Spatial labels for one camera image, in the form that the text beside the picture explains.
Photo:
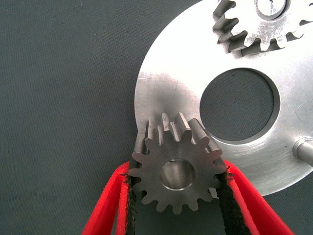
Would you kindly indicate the small steel planetary gear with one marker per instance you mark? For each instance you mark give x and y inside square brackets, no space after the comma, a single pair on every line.
[266,29]
[151,173]

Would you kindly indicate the round metal carrier plate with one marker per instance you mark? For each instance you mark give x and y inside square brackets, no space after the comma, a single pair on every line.
[176,80]

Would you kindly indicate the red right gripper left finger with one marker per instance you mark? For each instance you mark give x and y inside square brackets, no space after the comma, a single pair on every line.
[105,210]

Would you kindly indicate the dark grey table cloth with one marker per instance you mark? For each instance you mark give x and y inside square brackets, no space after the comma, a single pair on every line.
[61,98]

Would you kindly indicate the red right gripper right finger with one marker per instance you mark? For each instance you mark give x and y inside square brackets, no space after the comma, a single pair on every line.
[252,210]

